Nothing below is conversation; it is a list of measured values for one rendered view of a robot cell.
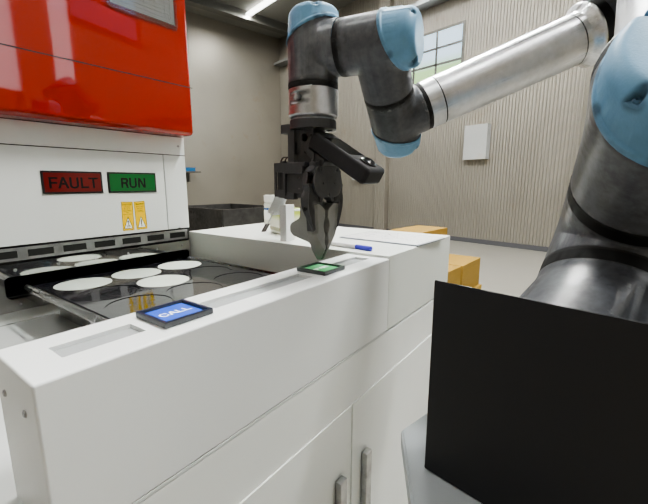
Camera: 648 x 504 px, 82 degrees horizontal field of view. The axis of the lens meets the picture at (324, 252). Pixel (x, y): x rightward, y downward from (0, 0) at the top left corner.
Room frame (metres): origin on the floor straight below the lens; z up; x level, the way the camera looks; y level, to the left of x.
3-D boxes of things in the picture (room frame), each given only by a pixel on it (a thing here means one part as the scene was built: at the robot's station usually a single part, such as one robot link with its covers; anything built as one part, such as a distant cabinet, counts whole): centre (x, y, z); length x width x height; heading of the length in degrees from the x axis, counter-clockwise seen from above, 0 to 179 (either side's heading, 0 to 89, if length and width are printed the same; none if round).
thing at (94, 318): (0.61, 0.44, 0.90); 0.37 x 0.01 x 0.01; 54
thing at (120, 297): (0.75, 0.33, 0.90); 0.34 x 0.34 x 0.01; 54
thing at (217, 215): (5.06, 1.30, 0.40); 1.16 x 0.99 x 0.80; 53
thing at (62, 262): (0.87, 0.51, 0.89); 0.44 x 0.02 x 0.10; 144
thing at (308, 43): (0.60, 0.01, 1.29); 0.09 x 0.08 x 0.11; 64
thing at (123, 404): (0.49, 0.08, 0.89); 0.55 x 0.09 x 0.14; 144
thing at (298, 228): (0.59, 0.03, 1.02); 0.06 x 0.03 x 0.09; 54
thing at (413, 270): (1.01, 0.03, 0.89); 0.62 x 0.35 x 0.14; 54
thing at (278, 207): (0.89, 0.10, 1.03); 0.06 x 0.04 x 0.13; 54
